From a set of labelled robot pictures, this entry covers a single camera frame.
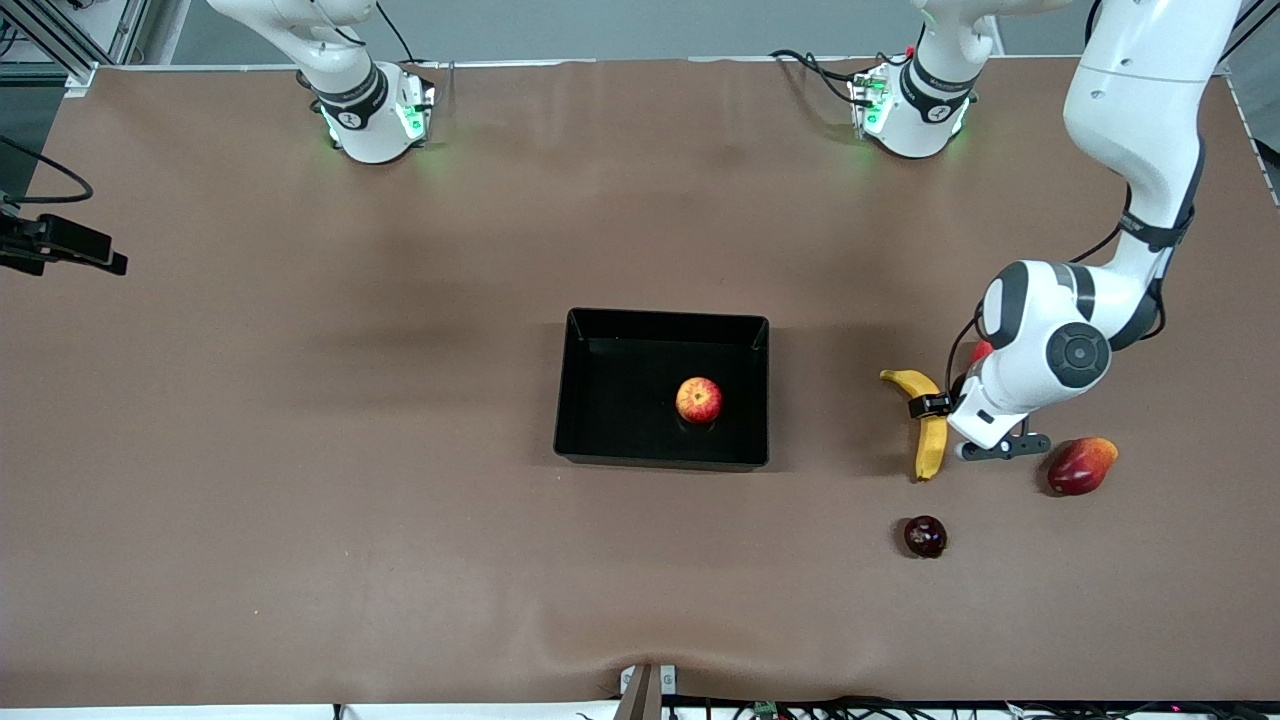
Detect yellow banana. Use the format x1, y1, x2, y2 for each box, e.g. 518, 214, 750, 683
879, 369, 949, 482

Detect red yellow apple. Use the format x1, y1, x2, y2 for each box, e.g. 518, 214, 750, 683
676, 376, 723, 425

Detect black plastic box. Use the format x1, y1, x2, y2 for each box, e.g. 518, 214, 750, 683
553, 307, 771, 471

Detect red yellow mango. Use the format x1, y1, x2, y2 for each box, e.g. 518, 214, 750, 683
1047, 437, 1119, 497

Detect dark purple mangosteen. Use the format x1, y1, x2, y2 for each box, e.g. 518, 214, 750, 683
904, 515, 948, 559

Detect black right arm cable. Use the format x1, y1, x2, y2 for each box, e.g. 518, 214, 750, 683
0, 134, 95, 207

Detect black left base cables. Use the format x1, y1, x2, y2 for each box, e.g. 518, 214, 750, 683
768, 48, 883, 107

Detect black right base cable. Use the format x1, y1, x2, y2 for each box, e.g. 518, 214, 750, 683
375, 0, 421, 67

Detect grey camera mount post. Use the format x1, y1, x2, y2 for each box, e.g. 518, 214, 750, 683
618, 663, 678, 720

